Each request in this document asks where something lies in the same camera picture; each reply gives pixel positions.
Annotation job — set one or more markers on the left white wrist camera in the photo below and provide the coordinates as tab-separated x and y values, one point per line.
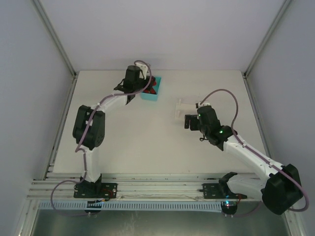
144	67

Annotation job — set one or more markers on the left aluminium corner post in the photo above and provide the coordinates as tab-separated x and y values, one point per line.
53	34

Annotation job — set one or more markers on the aluminium rail frame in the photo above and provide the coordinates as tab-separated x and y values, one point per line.
136	187

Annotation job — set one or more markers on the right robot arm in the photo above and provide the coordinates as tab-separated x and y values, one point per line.
277	186

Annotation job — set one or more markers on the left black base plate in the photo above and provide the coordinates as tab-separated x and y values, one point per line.
95	190

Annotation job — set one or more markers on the right aluminium corner post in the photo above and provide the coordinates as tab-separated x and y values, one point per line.
274	24

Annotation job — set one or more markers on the aluminium corner post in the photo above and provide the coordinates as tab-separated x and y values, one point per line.
274	24
53	34

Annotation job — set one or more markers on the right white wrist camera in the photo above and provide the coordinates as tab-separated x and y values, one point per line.
200	104

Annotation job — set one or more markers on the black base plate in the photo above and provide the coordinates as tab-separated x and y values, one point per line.
216	191
95	190

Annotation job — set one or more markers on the grey slotted cable duct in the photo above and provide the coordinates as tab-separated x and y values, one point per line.
139	206

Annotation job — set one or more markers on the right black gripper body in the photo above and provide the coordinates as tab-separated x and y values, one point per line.
192	122

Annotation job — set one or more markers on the teal plastic bin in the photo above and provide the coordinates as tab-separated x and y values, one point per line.
151	96

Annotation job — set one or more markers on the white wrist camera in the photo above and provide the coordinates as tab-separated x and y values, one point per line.
144	67
200	104

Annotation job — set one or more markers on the white peg fixture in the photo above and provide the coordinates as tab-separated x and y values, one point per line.
182	109

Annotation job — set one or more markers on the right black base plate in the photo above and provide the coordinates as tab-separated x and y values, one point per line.
216	191

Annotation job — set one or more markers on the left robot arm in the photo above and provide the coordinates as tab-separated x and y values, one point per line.
89	127

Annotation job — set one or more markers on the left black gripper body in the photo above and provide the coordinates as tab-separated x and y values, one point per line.
147	85

